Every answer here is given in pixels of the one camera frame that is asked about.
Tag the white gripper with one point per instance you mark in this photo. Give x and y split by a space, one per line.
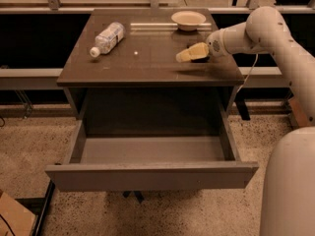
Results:
215 44

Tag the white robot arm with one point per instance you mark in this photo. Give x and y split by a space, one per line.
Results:
288 203

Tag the dark grey drawer cabinet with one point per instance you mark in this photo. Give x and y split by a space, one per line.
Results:
139 89

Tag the open grey top drawer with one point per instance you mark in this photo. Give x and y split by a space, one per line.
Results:
162 163

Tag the white paper bowl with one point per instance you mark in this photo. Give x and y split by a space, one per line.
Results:
188 20

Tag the clear plastic water bottle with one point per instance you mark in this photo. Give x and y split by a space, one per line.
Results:
107 39

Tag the cardboard box right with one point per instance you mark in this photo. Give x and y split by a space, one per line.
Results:
298 117

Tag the cardboard box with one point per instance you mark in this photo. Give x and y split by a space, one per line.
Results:
298 117
15 219

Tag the grey metal railing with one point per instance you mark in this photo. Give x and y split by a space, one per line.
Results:
25 79

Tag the cardboard box bottom left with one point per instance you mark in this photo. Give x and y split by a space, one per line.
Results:
15 219

